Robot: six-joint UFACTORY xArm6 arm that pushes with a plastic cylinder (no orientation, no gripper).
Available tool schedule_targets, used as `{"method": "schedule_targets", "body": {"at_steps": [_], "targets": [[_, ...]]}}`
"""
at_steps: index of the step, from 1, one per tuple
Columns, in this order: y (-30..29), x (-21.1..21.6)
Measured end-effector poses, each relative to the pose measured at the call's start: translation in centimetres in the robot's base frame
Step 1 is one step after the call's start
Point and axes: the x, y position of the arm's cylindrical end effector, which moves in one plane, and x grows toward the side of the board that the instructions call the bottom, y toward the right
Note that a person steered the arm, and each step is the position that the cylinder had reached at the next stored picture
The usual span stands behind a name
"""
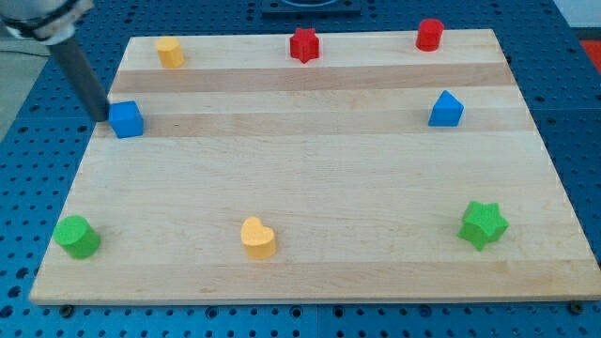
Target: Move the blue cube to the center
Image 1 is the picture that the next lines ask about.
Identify green star block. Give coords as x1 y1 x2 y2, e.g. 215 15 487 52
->
457 201 509 251

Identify blue cube block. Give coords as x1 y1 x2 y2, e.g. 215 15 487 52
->
109 100 144 138

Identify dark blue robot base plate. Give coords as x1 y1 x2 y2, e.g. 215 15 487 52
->
260 0 362 18

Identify green cylinder block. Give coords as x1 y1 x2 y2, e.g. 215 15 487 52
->
53 215 100 259

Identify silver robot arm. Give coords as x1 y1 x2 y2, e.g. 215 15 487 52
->
1 0 109 122

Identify red cylinder block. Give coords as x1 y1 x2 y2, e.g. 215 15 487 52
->
415 18 444 52

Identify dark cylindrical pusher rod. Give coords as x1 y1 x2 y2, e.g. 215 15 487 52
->
48 37 109 122

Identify light wooden board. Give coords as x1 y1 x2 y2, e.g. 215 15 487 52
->
30 29 600 305

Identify red star block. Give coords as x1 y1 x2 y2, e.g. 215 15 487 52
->
289 28 320 63

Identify yellow hexagon prism block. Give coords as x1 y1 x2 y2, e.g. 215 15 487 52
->
155 37 185 69

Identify yellow heart block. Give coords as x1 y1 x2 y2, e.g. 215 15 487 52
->
240 216 277 260

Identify blue pentagon prism block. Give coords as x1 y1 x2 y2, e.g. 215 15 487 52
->
428 90 464 127

